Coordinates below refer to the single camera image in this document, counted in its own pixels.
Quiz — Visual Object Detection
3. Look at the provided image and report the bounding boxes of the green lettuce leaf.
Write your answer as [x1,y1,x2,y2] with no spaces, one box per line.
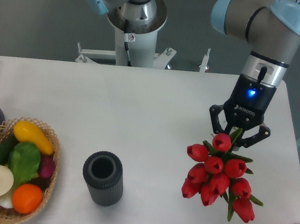
[8,142,41,190]

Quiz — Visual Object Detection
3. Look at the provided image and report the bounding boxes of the yellow squash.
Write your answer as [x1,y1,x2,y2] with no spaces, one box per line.
[13,120,54,156]

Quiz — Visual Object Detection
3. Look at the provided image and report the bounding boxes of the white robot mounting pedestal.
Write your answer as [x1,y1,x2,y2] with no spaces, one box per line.
[74,12,214,80]

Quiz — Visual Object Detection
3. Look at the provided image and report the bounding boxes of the orange fruit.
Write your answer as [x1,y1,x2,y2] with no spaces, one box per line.
[12,183,43,214]

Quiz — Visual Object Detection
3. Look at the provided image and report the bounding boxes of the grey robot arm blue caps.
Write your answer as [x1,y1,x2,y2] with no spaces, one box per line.
[86,0,300,150]

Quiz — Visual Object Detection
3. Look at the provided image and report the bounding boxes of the woven wicker basket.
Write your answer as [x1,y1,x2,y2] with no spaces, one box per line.
[0,117,60,224]

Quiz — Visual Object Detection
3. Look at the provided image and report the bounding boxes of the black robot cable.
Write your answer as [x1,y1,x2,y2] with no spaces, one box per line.
[118,19,138,67]

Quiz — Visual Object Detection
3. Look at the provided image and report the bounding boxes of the dark grey ribbed vase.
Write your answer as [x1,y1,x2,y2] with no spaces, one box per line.
[82,151,123,207]

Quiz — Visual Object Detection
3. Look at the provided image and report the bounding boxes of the purple red onion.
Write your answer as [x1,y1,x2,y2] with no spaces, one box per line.
[37,156,56,179]

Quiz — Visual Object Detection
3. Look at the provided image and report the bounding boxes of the red tulip bouquet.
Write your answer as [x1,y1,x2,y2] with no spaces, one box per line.
[181,128,263,223]

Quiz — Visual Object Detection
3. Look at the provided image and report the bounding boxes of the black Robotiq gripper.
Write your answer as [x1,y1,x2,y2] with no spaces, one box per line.
[209,74,277,151]

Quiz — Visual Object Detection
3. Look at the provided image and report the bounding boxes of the green cucumber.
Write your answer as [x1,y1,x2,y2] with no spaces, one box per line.
[0,133,19,165]

